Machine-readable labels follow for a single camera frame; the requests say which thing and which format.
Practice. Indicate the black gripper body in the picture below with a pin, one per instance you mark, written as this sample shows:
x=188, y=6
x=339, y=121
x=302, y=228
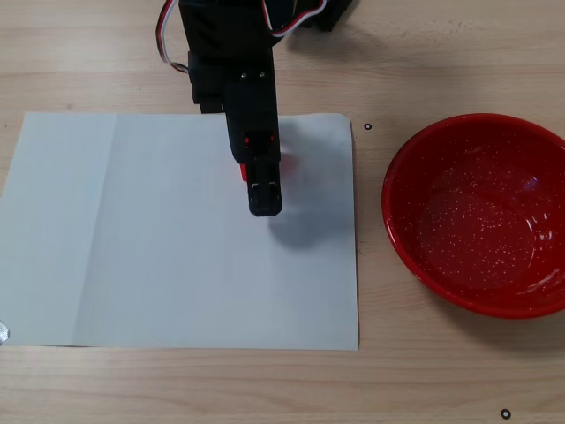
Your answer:
x=263, y=194

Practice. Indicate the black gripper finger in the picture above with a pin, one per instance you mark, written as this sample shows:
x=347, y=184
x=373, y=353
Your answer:
x=256, y=110

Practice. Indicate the red cube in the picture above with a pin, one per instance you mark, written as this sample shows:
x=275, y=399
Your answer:
x=243, y=172

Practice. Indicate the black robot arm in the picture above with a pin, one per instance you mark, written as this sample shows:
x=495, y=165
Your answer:
x=331, y=13

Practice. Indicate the red speckled bowl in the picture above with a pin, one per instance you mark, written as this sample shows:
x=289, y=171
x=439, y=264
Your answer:
x=463, y=221

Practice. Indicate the white paper sheet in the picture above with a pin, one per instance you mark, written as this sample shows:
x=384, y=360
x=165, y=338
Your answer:
x=132, y=221

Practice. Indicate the grey tape piece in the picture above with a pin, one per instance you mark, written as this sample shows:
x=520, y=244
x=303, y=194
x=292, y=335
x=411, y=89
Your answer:
x=3, y=333

